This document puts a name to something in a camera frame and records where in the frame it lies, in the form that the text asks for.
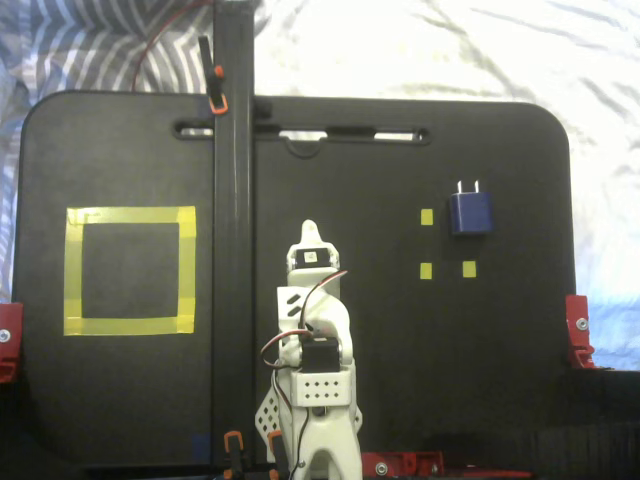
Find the orange black spring clamp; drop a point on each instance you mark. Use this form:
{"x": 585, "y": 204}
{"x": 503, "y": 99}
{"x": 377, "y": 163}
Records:
{"x": 216, "y": 90}
{"x": 278, "y": 452}
{"x": 235, "y": 467}

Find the yellow tape square outline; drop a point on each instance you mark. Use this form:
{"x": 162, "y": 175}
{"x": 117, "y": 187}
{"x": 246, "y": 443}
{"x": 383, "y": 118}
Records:
{"x": 130, "y": 215}

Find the red C-clamp silver screw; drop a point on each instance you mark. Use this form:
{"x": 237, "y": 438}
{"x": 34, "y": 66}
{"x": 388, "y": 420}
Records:
{"x": 420, "y": 460}

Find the blue wall charger block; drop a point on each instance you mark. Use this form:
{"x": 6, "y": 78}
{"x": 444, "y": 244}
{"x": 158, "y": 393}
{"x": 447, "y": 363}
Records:
{"x": 472, "y": 215}

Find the flat black beam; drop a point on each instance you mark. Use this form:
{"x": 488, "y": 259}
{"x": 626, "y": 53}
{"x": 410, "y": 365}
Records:
{"x": 232, "y": 200}

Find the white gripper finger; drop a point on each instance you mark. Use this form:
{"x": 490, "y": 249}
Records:
{"x": 316, "y": 237}
{"x": 306, "y": 236}

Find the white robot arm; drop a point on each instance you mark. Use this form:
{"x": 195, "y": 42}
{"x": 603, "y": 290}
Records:
{"x": 325, "y": 395}

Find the red corner bracket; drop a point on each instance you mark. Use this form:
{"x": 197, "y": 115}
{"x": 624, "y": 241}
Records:
{"x": 10, "y": 325}
{"x": 372, "y": 462}
{"x": 575, "y": 310}

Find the small yellow tape marker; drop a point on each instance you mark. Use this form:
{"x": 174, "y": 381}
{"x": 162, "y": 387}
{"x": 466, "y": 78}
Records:
{"x": 426, "y": 270}
{"x": 469, "y": 269}
{"x": 427, "y": 217}

